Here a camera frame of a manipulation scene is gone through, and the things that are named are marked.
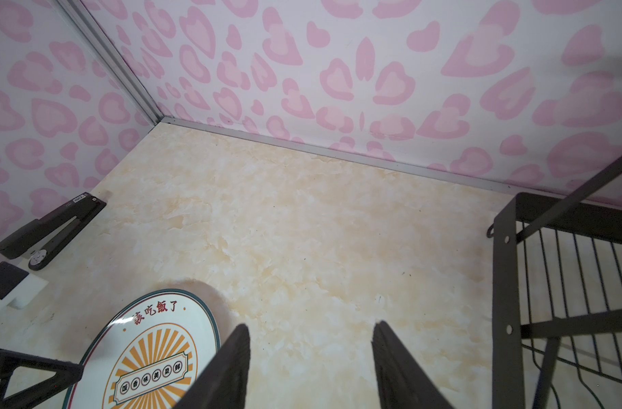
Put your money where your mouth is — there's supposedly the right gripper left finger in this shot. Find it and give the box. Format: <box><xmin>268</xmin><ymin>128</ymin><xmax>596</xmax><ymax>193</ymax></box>
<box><xmin>175</xmin><ymin>324</ymin><xmax>251</xmax><ymax>409</ymax></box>

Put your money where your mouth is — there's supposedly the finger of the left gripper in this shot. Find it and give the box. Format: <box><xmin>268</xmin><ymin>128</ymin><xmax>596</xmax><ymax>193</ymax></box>
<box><xmin>0</xmin><ymin>349</ymin><xmax>84</xmax><ymax>408</ymax></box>

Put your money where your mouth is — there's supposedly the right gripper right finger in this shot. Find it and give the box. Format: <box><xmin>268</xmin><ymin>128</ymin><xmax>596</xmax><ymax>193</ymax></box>
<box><xmin>372</xmin><ymin>320</ymin><xmax>452</xmax><ymax>408</ymax></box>

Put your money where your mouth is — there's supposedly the large orange sunburst plate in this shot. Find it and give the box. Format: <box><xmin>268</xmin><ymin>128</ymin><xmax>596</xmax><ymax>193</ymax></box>
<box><xmin>62</xmin><ymin>289</ymin><xmax>221</xmax><ymax>408</ymax></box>

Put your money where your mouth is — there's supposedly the black stapler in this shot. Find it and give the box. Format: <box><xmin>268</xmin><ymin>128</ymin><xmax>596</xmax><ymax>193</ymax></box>
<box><xmin>0</xmin><ymin>192</ymin><xmax>107</xmax><ymax>271</ymax></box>

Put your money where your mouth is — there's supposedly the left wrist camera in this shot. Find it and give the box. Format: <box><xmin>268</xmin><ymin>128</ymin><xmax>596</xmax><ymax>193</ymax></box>
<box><xmin>0</xmin><ymin>262</ymin><xmax>48</xmax><ymax>312</ymax></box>

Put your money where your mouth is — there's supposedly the black wire dish rack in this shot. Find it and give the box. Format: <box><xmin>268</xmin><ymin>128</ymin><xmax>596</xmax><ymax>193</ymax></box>
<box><xmin>487</xmin><ymin>156</ymin><xmax>622</xmax><ymax>408</ymax></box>

